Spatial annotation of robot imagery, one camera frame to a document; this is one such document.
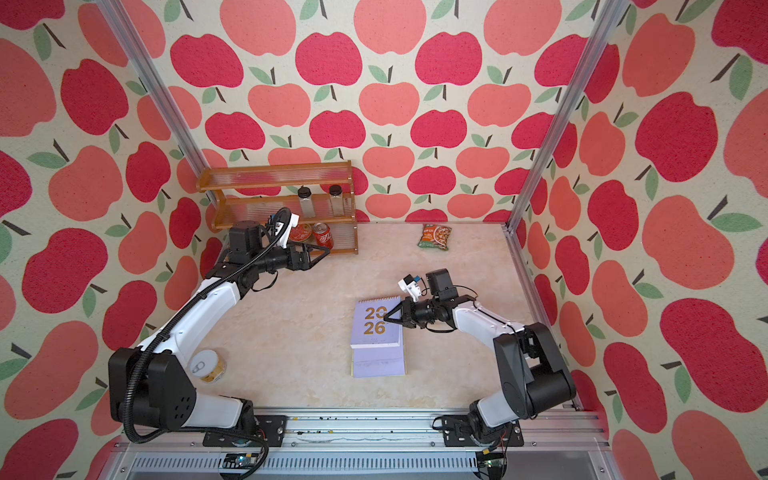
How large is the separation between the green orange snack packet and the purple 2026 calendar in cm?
37

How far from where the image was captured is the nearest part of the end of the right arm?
2.51ft

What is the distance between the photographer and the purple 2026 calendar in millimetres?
781

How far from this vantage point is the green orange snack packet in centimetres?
114

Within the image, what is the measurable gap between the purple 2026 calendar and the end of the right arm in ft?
0.10

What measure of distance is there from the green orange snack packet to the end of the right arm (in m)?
0.38

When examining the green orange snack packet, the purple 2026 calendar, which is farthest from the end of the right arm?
the green orange snack packet

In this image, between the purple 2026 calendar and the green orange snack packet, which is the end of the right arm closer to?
the purple 2026 calendar
